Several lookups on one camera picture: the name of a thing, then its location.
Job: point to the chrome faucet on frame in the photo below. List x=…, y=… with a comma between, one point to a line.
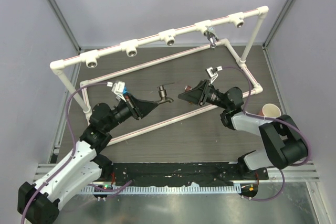
x=211, y=36

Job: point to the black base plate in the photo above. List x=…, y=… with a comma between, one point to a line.
x=205, y=174

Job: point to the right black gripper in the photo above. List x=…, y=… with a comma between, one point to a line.
x=202, y=89

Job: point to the dark bronze faucet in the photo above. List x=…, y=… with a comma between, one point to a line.
x=163, y=94

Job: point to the blue plastic faucet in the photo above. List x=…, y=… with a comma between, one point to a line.
x=125, y=92

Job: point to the paper cup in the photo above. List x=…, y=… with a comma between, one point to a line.
x=270, y=110

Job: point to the slotted cable duct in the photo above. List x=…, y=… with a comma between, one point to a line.
x=193, y=189

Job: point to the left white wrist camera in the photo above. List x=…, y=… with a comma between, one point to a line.
x=117, y=88

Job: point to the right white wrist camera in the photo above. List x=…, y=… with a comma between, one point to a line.
x=213, y=73

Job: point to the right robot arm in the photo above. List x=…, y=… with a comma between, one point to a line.
x=283, y=144

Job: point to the red-brown faucet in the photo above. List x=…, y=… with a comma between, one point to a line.
x=188, y=88

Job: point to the white PVC pipe frame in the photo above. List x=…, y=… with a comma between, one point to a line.
x=174, y=123

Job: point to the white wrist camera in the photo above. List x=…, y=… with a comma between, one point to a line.
x=213, y=73
x=117, y=88

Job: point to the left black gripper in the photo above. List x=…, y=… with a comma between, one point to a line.
x=139, y=107

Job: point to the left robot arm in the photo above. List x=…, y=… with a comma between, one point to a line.
x=42, y=201

